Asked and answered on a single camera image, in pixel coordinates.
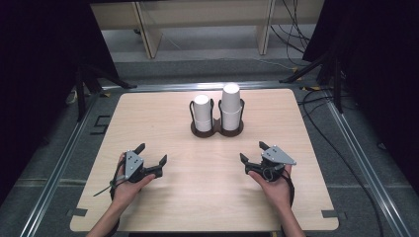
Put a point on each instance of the person's right hand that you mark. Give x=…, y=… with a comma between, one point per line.
x=278, y=192

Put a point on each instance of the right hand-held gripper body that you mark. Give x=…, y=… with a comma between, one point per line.
x=278, y=156

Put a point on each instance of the black tripod stand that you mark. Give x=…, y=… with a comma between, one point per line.
x=80, y=95
x=336, y=85

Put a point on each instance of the metal floor rail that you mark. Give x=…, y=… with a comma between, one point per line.
x=369, y=171
x=171, y=87
x=56, y=177

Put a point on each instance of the tall stack of white cups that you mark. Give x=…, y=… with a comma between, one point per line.
x=230, y=108

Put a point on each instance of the short stack of white cups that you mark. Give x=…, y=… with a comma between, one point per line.
x=202, y=113

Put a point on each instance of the person's left hand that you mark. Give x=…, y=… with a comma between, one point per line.
x=125, y=192

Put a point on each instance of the beige wooden furniture frame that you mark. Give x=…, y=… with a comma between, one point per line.
x=148, y=36

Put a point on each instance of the thin zip tie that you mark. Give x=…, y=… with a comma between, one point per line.
x=102, y=191

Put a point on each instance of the dark curtain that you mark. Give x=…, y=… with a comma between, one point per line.
x=39, y=65
x=378, y=65

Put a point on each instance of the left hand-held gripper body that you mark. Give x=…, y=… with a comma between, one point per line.
x=133, y=164

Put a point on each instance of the dark brown double cup holder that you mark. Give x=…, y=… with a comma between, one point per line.
x=201, y=135

